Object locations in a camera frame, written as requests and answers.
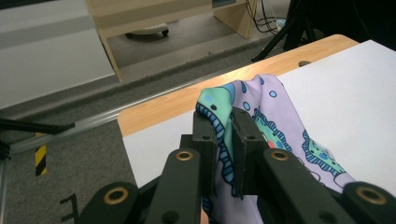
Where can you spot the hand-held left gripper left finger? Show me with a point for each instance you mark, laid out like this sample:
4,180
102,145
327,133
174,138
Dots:
205,146

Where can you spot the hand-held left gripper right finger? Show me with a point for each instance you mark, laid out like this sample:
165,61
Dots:
247,149

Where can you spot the purple seahorse print swimsuit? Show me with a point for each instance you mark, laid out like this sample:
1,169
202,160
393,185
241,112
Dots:
274,105

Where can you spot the low wheeled base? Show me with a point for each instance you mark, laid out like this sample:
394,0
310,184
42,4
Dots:
149,30

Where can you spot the light wooden desk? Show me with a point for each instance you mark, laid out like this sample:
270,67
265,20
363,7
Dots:
149,12

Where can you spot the black curtain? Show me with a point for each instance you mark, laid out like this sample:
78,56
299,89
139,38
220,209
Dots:
351,18

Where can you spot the white cabinet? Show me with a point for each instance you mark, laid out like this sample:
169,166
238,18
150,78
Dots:
46,62

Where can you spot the aluminium floor rail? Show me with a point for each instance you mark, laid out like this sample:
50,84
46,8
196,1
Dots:
93,119

